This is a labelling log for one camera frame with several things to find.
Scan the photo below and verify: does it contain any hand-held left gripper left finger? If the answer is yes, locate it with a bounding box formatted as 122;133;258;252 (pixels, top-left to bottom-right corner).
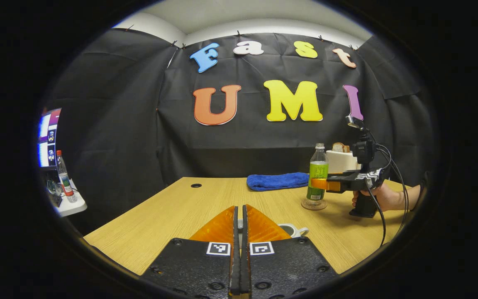
141;206;242;299

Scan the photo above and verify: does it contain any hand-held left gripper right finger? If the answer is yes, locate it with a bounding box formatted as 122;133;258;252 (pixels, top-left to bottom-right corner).
241;204;339;299

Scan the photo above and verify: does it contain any clear plastic water bottle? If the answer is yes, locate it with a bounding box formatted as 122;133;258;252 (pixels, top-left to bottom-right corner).
307;143;329;207

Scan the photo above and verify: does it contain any white teacup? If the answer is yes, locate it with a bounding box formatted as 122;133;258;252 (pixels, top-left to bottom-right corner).
278;223;309;238

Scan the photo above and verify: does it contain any round wooden coaster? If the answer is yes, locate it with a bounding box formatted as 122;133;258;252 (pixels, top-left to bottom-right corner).
301;199;328;211

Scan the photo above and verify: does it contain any red cap plastic bottle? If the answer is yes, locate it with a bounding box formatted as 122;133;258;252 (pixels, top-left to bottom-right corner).
56;150;77;203

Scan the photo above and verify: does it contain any white toaster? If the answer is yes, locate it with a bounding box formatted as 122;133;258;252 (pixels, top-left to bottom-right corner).
326;149;362;174

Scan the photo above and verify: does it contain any blue towel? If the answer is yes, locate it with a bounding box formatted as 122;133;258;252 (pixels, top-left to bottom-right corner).
246;172;310;192

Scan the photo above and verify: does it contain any white side table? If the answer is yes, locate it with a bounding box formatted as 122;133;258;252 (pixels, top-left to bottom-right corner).
48;179;87;217

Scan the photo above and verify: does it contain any black backdrop cloth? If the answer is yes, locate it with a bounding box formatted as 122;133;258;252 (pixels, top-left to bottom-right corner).
42;28;437;233

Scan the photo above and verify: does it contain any computer monitor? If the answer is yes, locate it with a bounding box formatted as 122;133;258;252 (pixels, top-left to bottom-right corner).
38;108;62;169

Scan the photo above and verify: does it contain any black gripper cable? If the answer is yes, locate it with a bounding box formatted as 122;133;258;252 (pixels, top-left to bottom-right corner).
363;132;410;248

